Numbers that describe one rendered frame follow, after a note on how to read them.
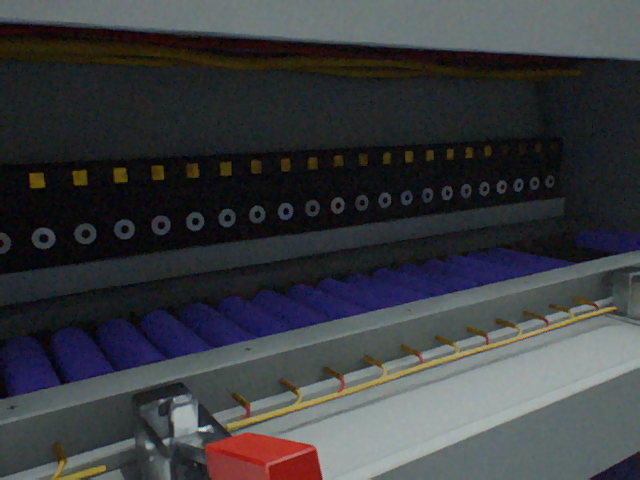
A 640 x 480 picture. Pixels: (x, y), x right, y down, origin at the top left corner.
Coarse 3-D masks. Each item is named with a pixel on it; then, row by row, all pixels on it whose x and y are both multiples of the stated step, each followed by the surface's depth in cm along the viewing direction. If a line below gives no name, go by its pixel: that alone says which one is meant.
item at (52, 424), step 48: (480, 288) 31; (528, 288) 31; (576, 288) 33; (288, 336) 24; (336, 336) 24; (384, 336) 26; (432, 336) 27; (528, 336) 28; (96, 384) 20; (144, 384) 20; (192, 384) 21; (240, 384) 22; (288, 384) 23; (0, 432) 18; (48, 432) 19; (96, 432) 19
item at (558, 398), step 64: (128, 256) 33; (192, 256) 35; (256, 256) 37; (384, 384) 25; (448, 384) 25; (512, 384) 25; (576, 384) 25; (320, 448) 20; (384, 448) 20; (448, 448) 21; (512, 448) 23; (576, 448) 25
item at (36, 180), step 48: (432, 144) 44; (480, 144) 47; (528, 144) 50; (0, 192) 29; (48, 192) 30; (96, 192) 32; (144, 192) 33; (192, 192) 35; (240, 192) 36; (288, 192) 38; (336, 192) 40; (528, 192) 51; (96, 240) 32; (144, 240) 34; (192, 240) 35
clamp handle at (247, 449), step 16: (192, 400) 17; (176, 416) 17; (192, 416) 17; (176, 432) 17; (192, 432) 17; (208, 432) 17; (176, 448) 17; (192, 448) 15; (208, 448) 14; (224, 448) 13; (240, 448) 13; (256, 448) 13; (272, 448) 12; (288, 448) 12; (304, 448) 12; (208, 464) 14; (224, 464) 13; (240, 464) 12; (256, 464) 12; (272, 464) 11; (288, 464) 11; (304, 464) 12
